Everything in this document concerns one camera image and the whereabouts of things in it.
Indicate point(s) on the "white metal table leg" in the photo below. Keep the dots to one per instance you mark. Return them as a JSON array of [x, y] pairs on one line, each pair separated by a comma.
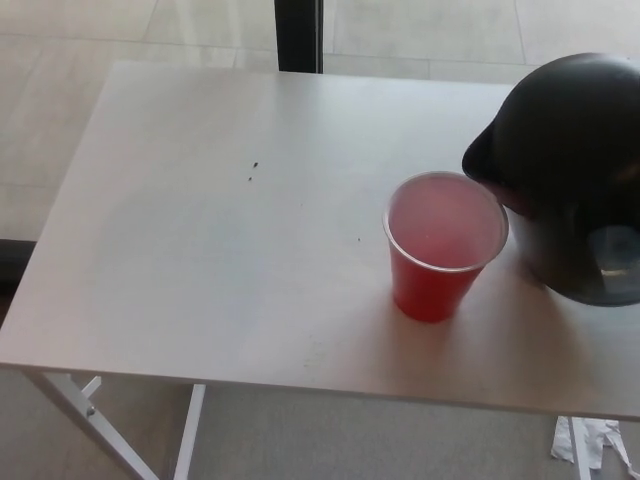
[[581, 452], [91, 429], [191, 432]]

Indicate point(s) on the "black electric kettle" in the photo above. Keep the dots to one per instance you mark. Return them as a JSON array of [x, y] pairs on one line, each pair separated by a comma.
[[575, 150]]

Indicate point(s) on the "black vertical window post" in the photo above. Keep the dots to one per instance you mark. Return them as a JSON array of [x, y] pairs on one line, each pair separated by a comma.
[[299, 35]]

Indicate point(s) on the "crumpled white paper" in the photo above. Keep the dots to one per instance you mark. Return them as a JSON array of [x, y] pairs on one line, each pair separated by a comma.
[[606, 440]]

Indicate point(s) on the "red plastic cup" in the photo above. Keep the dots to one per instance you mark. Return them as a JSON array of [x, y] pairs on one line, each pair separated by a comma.
[[425, 295]]

